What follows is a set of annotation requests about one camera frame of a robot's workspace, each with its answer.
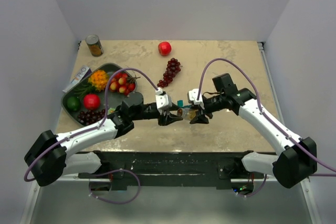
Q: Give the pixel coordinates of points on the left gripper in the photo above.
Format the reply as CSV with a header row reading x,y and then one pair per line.
x,y
168,118

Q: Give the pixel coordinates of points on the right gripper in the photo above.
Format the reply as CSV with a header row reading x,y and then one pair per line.
x,y
202,118

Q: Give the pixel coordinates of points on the clear pill bottle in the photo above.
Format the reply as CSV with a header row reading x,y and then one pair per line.
x,y
188,113

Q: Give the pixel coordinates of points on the teal weekly pill organizer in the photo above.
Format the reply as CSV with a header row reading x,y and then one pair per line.
x,y
180,103

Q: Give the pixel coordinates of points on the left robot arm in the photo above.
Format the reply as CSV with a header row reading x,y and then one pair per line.
x,y
55,155

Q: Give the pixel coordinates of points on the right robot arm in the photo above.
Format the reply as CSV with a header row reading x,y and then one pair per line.
x,y
294,158

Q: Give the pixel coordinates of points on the red grape bunch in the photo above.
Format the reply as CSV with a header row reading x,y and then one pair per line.
x,y
173,67

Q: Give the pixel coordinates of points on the green bottle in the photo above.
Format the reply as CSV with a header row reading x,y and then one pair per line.
x,y
111,110

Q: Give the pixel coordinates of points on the red cherry bunch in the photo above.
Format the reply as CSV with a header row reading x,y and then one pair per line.
x,y
123,83

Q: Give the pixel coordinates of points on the red apple on table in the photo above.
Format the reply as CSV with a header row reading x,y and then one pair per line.
x,y
164,48

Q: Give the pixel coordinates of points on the red apple in tray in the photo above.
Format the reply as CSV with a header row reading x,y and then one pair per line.
x,y
91,102

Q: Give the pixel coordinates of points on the orange flower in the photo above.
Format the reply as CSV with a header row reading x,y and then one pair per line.
x,y
99,80

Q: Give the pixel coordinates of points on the dark grapes in tray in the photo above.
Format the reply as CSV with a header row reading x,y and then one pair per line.
x,y
86,118

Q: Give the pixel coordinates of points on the green lime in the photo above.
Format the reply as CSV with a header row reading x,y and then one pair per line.
x,y
73,104

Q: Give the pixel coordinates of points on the white toothpaste box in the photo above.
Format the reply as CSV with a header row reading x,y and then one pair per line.
x,y
83,72

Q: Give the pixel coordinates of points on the tin can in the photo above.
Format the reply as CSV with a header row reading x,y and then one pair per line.
x,y
94,45

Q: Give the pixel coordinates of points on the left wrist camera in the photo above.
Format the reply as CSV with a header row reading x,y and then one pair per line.
x,y
163,100

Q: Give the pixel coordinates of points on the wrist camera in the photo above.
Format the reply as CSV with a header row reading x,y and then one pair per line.
x,y
195,99
163,100

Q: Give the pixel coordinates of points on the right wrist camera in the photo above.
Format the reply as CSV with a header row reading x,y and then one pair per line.
x,y
195,99

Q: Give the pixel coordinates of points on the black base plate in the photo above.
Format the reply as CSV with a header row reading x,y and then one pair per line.
x,y
196,169

